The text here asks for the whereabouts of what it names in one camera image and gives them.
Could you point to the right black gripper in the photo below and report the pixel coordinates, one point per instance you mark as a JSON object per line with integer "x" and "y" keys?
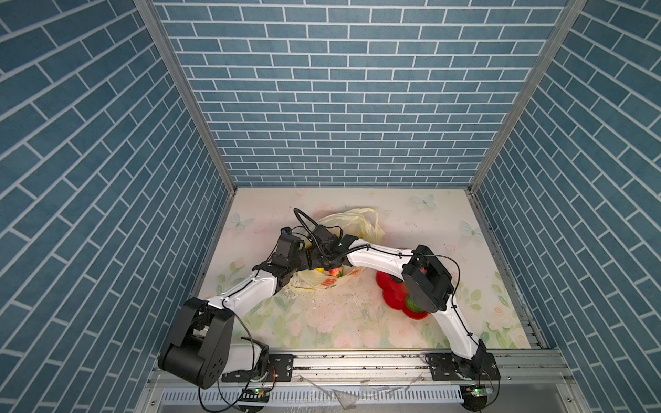
{"x": 311, "y": 258}

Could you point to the red strawberry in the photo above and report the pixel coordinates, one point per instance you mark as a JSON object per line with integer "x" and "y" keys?
{"x": 336, "y": 272}

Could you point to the cream printed plastic bag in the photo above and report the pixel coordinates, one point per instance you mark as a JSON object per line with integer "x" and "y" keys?
{"x": 359, "y": 222}

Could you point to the red flower-shaped plate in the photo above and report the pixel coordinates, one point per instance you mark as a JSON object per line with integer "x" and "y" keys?
{"x": 394, "y": 292}

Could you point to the dark green lime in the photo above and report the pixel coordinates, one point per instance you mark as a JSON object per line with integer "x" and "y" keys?
{"x": 411, "y": 306}

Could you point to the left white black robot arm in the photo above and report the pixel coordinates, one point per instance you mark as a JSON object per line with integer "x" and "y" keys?
{"x": 199, "y": 347}

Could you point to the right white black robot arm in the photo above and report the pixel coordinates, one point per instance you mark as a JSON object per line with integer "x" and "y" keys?
{"x": 430, "y": 288}

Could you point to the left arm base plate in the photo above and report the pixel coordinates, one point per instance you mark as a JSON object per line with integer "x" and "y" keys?
{"x": 276, "y": 368}

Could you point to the aluminium front rail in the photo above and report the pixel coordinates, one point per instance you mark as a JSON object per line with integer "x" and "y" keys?
{"x": 419, "y": 367}

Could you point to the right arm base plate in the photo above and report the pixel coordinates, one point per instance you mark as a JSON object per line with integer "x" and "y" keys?
{"x": 449, "y": 366}

